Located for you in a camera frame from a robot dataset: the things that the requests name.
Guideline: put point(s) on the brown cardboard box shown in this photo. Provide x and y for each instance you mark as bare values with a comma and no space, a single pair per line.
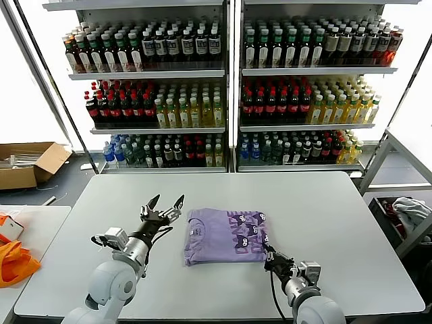
50,162

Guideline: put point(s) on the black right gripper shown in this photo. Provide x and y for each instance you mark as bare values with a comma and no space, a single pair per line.
280,265

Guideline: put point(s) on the black storage crate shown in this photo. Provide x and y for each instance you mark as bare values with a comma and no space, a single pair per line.
381,219

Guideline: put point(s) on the grey metal frame table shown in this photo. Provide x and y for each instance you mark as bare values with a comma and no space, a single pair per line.
375,165

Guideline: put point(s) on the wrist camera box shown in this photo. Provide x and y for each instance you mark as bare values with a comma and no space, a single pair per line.
116,236
310,270

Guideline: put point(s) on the dark bottle beige label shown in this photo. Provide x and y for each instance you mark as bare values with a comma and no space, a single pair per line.
345,45
332,45

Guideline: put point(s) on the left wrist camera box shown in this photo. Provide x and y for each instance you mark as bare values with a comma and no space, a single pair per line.
116,236

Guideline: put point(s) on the grey metal shelf unit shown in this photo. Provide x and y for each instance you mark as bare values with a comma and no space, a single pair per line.
303,71
152,75

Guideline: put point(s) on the dark bottle green label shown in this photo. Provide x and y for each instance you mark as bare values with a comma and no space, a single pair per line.
318,50
305,50
277,50
291,50
108,55
95,55
136,54
83,57
122,54
250,50
264,50

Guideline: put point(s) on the purple t-shirt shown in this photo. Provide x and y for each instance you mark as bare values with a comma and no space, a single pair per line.
209,249

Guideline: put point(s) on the grey slanted pole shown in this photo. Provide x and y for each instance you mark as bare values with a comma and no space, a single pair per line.
40,84

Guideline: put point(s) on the dark slanted pole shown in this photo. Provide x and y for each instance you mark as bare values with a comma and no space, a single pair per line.
55,84
410,86

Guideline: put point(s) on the white packing strips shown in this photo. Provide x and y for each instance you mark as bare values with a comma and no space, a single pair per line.
23,158

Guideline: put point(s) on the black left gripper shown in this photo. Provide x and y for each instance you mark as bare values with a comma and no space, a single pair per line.
153,222

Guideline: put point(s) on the small cola bottle red label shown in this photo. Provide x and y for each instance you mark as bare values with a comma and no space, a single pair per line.
326,152
336,152
200,156
189,156

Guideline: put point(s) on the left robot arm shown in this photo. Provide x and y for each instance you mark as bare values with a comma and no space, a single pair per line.
108,283

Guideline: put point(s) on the small yellow juice bottle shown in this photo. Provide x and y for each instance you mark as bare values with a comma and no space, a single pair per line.
356,154
345,155
209,157
219,157

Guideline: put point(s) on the red cloth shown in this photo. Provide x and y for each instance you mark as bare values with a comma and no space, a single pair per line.
391,211

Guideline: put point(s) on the white crumpled cloth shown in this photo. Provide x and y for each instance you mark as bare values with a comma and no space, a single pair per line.
408,209

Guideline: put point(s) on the white paper scrap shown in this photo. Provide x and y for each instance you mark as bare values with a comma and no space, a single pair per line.
87,166

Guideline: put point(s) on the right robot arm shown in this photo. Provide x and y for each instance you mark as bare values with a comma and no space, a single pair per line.
317,310

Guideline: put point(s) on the orange and white box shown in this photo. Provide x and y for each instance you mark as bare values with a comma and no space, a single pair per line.
10,229

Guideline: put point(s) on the green clear bottle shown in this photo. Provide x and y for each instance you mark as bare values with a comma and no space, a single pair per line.
130,157
266,154
277,154
139,157

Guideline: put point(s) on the yellow juice bottle white cap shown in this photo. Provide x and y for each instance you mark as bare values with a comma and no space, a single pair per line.
340,112
364,110
352,111
195,115
161,116
184,115
172,116
316,113
218,114
328,113
207,114
374,110

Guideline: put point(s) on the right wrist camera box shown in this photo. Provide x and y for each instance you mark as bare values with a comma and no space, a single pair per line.
310,270

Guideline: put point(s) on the dark bottle navy white label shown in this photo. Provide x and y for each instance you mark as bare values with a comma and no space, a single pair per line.
384,45
173,46
148,47
161,47
187,45
372,45
358,45
201,45
214,45

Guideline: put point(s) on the blue water bottle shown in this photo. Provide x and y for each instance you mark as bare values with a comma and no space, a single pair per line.
255,154
108,157
243,154
119,157

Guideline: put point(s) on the white strip scrap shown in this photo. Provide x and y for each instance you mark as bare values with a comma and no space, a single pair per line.
50,200

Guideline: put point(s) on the cola bottle red cap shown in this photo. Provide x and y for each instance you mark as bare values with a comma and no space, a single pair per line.
259,108
247,108
149,111
92,113
115,112
283,108
305,108
127,112
138,112
103,113
271,108
294,108

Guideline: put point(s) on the orange fabric bag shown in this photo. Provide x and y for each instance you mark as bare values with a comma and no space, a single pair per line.
13,266

